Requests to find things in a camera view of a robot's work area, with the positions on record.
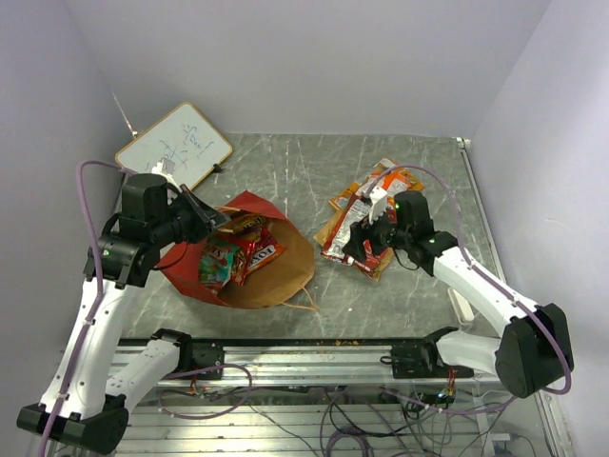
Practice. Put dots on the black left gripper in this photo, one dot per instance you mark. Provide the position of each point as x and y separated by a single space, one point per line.
206 219

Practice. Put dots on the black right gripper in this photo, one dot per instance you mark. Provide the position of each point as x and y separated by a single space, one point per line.
358 234

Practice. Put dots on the yellow chip bag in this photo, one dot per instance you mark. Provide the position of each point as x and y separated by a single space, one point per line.
374 265

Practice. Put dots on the teal candy snack pack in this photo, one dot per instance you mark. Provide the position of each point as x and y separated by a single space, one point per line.
216 263

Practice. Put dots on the red foil snack pack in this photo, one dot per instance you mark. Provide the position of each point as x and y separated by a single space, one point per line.
257 247

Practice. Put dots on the orange chip bag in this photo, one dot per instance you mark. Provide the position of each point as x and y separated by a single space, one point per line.
339 201

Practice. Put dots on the orange cracker snack pack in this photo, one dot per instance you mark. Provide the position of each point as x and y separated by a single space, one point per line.
393 183

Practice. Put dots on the red paper bag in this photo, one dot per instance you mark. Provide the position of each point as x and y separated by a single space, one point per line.
271 286

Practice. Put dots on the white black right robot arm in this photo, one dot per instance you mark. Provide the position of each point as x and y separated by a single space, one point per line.
531 350

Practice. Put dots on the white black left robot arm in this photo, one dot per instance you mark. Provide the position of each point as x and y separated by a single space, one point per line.
84 406

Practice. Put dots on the white block on table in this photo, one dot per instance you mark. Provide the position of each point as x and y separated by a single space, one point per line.
462 308

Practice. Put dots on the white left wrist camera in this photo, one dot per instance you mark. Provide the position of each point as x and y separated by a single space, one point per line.
165 168

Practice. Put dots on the small whiteboard yellow frame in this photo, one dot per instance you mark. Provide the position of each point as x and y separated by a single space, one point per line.
184 137

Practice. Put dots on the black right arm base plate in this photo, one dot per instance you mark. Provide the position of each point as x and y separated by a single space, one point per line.
419 359

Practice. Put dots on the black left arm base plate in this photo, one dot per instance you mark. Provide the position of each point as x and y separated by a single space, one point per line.
200 357

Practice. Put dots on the aluminium rail frame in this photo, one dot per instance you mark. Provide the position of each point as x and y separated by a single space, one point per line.
329 398

